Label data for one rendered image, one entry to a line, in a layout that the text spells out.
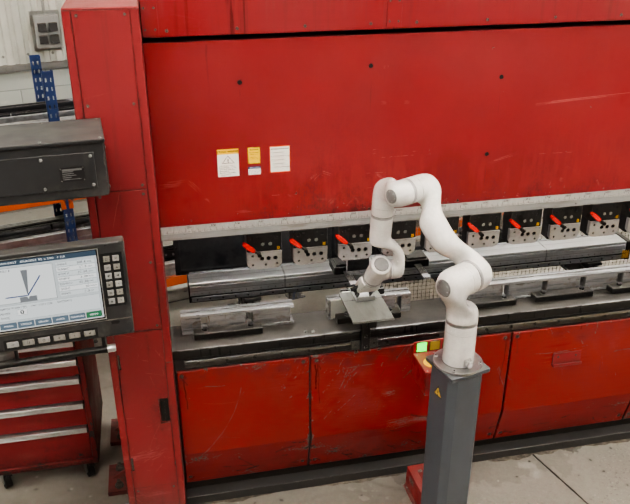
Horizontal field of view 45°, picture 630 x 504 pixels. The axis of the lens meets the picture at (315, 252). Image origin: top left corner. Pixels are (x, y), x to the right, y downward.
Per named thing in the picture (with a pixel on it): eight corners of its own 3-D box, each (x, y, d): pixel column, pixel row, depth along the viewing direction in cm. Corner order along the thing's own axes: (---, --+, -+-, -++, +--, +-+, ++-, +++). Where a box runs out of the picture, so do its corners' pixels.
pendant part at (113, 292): (-2, 354, 256) (-22, 258, 241) (1, 336, 267) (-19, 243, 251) (135, 333, 268) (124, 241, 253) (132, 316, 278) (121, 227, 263)
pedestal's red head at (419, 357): (424, 396, 331) (426, 361, 324) (411, 375, 345) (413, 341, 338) (466, 389, 336) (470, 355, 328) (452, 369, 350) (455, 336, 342)
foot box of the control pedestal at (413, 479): (421, 522, 354) (422, 502, 348) (402, 485, 375) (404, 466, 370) (461, 514, 358) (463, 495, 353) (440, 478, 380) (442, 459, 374)
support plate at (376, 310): (353, 324, 322) (353, 322, 321) (338, 295, 345) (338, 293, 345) (394, 319, 325) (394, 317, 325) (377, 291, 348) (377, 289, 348)
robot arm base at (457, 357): (492, 368, 291) (497, 326, 283) (451, 381, 283) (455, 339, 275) (462, 344, 306) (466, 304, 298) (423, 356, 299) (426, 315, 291)
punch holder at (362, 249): (338, 261, 334) (339, 226, 327) (334, 253, 342) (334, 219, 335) (371, 258, 337) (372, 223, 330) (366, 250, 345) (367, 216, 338)
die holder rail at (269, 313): (182, 335, 336) (180, 317, 331) (181, 328, 341) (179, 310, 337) (293, 323, 345) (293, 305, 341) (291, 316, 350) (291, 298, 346)
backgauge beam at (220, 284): (189, 304, 359) (188, 284, 355) (187, 290, 372) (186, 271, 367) (629, 259, 403) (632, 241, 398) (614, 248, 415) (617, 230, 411)
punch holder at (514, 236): (508, 245, 349) (512, 211, 342) (500, 237, 357) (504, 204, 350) (538, 242, 352) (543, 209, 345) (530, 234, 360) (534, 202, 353)
